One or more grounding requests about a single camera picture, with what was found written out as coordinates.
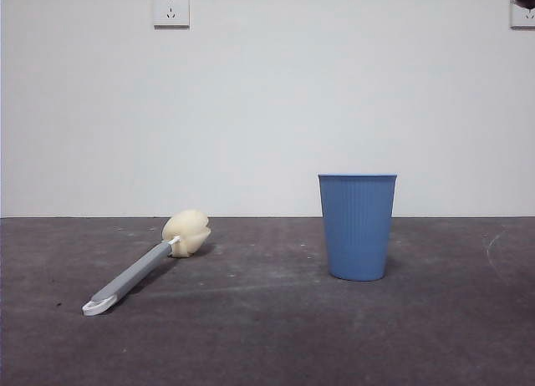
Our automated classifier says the cup brush grey handle cream sponge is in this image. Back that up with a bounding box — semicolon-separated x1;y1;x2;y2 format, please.
81;209;211;318

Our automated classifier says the blue ribbed plastic cup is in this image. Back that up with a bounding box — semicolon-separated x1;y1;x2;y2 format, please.
317;172;399;283

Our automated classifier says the white wall power socket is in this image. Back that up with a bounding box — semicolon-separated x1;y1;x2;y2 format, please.
152;0;191;30
509;1;535;30

